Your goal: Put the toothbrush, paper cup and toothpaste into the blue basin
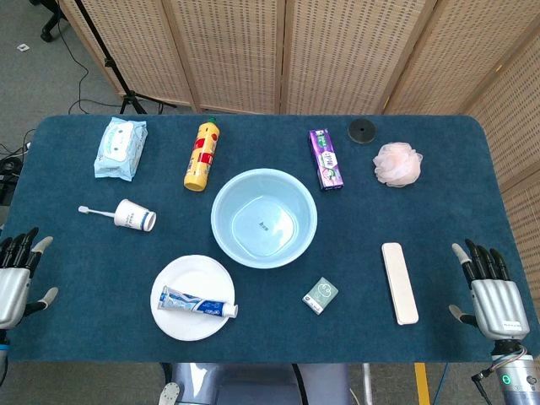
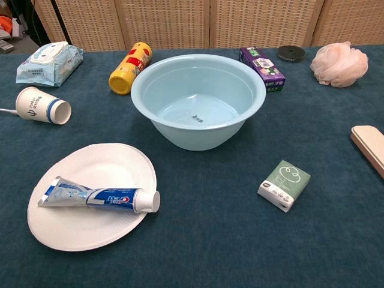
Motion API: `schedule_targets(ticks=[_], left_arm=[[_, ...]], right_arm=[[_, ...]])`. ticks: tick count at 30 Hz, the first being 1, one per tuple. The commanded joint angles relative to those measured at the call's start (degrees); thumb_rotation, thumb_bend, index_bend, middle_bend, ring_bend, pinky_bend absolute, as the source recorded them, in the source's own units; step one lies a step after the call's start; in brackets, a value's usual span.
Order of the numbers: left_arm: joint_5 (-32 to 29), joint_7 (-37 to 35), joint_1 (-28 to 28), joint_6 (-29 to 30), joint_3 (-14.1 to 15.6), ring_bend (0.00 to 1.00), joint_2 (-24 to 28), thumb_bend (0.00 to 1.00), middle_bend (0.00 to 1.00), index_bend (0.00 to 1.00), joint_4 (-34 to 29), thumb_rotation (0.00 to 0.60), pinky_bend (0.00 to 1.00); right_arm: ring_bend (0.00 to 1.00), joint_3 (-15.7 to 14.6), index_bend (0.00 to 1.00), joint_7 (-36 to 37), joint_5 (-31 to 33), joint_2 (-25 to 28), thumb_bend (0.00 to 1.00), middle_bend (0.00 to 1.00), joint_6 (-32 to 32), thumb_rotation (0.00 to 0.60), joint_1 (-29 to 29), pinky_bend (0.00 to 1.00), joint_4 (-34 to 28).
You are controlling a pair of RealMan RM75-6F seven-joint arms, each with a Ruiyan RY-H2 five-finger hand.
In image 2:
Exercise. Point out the blue white toothpaste tube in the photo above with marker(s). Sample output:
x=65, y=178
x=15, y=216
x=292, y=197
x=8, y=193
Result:
x=114, y=199

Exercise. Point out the white paper cup blue band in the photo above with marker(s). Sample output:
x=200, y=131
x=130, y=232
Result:
x=33, y=105

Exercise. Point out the white toothbrush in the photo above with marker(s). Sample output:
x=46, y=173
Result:
x=7, y=111

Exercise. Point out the light blue plastic basin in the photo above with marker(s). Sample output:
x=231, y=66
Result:
x=180, y=135

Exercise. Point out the purple box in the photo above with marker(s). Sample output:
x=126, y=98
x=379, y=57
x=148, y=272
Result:
x=265, y=67

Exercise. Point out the pink plastic case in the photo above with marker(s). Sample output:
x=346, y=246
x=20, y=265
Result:
x=370, y=144

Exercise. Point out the white paper plate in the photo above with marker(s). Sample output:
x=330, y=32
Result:
x=99, y=165

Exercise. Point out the dark teal table cloth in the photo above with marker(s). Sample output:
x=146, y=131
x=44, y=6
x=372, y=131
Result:
x=204, y=240

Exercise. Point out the green white tissue pack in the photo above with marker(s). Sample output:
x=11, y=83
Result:
x=285, y=180

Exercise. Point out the yellow bottle red label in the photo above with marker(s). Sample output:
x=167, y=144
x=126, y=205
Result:
x=132, y=64

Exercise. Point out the wicker folding screen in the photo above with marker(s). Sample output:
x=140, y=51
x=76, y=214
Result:
x=180, y=21

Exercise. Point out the black round disc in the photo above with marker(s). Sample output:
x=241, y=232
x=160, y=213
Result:
x=291, y=53

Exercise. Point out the light blue wet wipes pack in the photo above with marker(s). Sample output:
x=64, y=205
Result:
x=48, y=64

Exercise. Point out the pink bath pouf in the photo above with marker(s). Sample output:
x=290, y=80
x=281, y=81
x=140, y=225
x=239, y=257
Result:
x=340, y=64

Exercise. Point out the black tripod stand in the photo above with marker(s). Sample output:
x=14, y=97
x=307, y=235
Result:
x=61, y=22

